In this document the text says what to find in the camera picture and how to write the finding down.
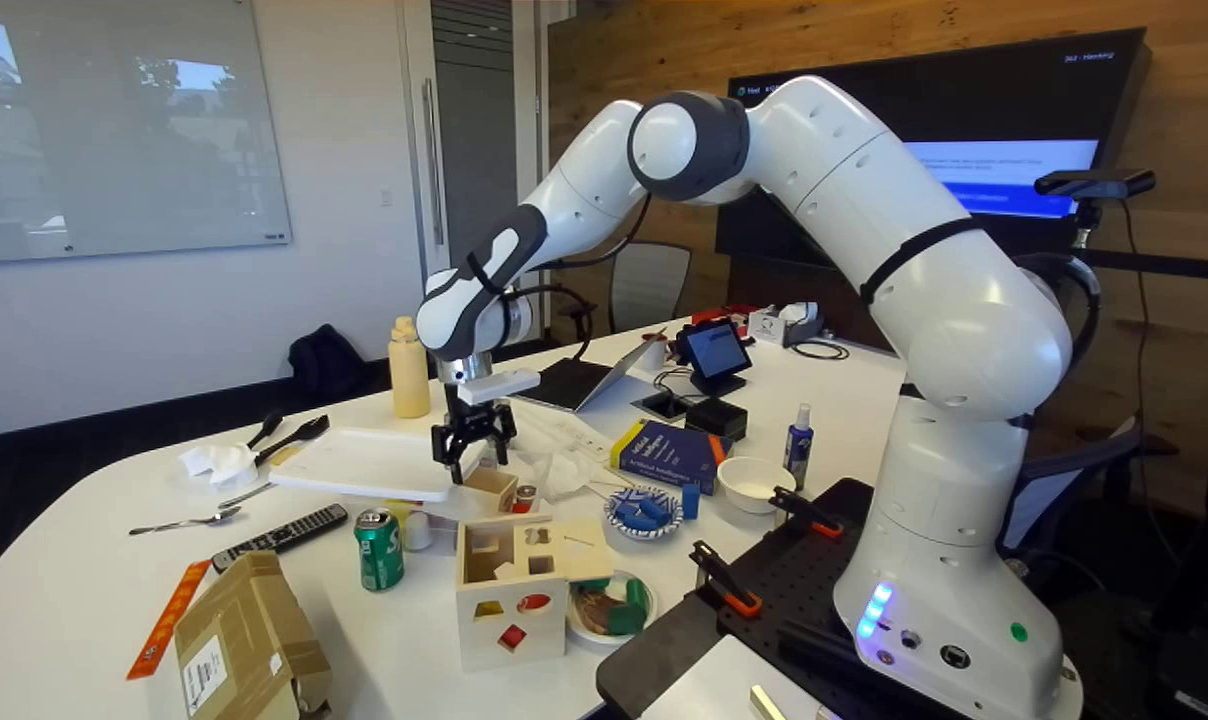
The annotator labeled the white bowl holding blocks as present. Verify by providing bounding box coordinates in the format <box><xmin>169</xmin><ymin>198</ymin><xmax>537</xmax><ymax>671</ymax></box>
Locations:
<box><xmin>563</xmin><ymin>566</ymin><xmax>657</xmax><ymax>653</ymax></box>

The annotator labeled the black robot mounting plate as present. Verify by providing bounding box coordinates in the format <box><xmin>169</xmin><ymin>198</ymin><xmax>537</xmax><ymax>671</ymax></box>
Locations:
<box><xmin>592</xmin><ymin>477</ymin><xmax>1075</xmax><ymax>720</ymax></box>

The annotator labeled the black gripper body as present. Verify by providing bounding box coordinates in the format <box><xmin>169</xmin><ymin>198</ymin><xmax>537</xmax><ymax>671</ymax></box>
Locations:
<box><xmin>433</xmin><ymin>391</ymin><xmax>519</xmax><ymax>450</ymax></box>

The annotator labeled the wall whiteboard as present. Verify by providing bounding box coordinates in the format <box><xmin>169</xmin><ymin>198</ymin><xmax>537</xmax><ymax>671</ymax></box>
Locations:
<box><xmin>0</xmin><ymin>0</ymin><xmax>294</xmax><ymax>269</ymax></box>

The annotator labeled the dark blue book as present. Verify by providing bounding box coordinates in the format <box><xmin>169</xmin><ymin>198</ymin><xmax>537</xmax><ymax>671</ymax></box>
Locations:
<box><xmin>610</xmin><ymin>415</ymin><xmax>731</xmax><ymax>498</ymax></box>

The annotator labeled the grey office chair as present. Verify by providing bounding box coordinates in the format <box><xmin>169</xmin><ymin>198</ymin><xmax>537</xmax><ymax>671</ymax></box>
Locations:
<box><xmin>609</xmin><ymin>241</ymin><xmax>696</xmax><ymax>334</ymax></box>

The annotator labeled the silver fork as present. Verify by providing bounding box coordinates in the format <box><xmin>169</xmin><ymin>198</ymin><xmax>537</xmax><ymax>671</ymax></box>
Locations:
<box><xmin>124</xmin><ymin>498</ymin><xmax>250</xmax><ymax>540</ymax></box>

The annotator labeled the blue marker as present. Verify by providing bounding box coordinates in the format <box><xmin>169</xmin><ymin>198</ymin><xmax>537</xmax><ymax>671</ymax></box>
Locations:
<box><xmin>779</xmin><ymin>398</ymin><xmax>819</xmax><ymax>494</ymax></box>

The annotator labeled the small tablet on stand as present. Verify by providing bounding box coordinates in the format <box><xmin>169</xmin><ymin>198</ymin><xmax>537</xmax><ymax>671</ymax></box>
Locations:
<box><xmin>671</xmin><ymin>314</ymin><xmax>755</xmax><ymax>398</ymax></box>

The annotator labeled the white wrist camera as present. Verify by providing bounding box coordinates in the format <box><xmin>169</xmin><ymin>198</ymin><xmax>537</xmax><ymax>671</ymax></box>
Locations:
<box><xmin>457</xmin><ymin>366</ymin><xmax>542</xmax><ymax>409</ymax></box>

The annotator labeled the black cube device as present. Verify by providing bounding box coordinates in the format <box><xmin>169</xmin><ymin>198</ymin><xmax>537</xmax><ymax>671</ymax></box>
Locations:
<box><xmin>682</xmin><ymin>391</ymin><xmax>751</xmax><ymax>447</ymax></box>

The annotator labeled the black remote control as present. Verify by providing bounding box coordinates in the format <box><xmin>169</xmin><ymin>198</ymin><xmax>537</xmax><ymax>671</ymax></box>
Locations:
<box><xmin>207</xmin><ymin>498</ymin><xmax>350</xmax><ymax>562</ymax></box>

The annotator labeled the crumpled clear plastic bag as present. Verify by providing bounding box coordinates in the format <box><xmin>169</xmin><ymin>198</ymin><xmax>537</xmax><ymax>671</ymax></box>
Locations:
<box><xmin>175</xmin><ymin>437</ymin><xmax>258</xmax><ymax>490</ymax></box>

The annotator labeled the small wooden block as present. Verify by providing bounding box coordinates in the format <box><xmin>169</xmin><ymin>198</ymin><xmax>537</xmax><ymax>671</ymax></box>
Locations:
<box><xmin>457</xmin><ymin>460</ymin><xmax>542</xmax><ymax>521</ymax></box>

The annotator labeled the wooden shape sorter box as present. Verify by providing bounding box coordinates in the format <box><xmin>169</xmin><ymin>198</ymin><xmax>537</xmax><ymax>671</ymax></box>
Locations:
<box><xmin>450</xmin><ymin>510</ymin><xmax>618</xmax><ymax>674</ymax></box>

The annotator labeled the black spatula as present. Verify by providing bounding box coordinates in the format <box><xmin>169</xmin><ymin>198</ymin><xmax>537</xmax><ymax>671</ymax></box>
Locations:
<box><xmin>250</xmin><ymin>410</ymin><xmax>331</xmax><ymax>473</ymax></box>

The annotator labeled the blue bowl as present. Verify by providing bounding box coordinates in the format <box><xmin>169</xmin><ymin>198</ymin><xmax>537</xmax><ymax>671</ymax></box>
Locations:
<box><xmin>598</xmin><ymin>478</ymin><xmax>687</xmax><ymax>552</ymax></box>

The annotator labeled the brown cardboard box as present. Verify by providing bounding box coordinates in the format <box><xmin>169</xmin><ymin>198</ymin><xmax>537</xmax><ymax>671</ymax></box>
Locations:
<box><xmin>172</xmin><ymin>546</ymin><xmax>336</xmax><ymax>720</ymax></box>

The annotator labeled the green soda can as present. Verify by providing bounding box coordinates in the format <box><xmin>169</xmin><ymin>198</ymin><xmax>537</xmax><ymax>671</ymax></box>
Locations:
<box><xmin>350</xmin><ymin>503</ymin><xmax>409</xmax><ymax>595</ymax></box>

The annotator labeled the black and orange clamp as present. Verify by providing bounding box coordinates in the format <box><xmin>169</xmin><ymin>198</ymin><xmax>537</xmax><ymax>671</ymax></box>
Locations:
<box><xmin>682</xmin><ymin>535</ymin><xmax>768</xmax><ymax>625</ymax></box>
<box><xmin>768</xmin><ymin>482</ymin><xmax>851</xmax><ymax>545</ymax></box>

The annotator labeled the dark blue office chair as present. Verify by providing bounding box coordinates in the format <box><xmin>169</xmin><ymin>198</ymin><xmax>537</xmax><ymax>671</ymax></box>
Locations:
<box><xmin>1001</xmin><ymin>415</ymin><xmax>1156</xmax><ymax>562</ymax></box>

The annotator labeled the black backpack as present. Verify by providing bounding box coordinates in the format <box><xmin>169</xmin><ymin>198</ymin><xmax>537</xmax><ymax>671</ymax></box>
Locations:
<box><xmin>285</xmin><ymin>321</ymin><xmax>376</xmax><ymax>398</ymax></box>

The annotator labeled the orange ruler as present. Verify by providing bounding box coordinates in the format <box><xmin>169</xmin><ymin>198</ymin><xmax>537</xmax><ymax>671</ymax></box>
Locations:
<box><xmin>124</xmin><ymin>555</ymin><xmax>216</xmax><ymax>685</ymax></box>

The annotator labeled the plain white bowl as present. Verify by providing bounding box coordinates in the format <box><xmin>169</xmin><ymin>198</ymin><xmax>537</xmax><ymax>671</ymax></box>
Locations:
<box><xmin>710</xmin><ymin>454</ymin><xmax>794</xmax><ymax>521</ymax></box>

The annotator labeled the yellow squeeze bottle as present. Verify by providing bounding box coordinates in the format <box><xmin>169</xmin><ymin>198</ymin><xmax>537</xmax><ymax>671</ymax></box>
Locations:
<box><xmin>384</xmin><ymin>311</ymin><xmax>436</xmax><ymax>425</ymax></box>

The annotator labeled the large wall monitor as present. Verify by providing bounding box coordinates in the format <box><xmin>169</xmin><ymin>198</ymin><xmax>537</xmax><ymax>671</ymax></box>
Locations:
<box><xmin>716</xmin><ymin>25</ymin><xmax>1150</xmax><ymax>263</ymax></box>

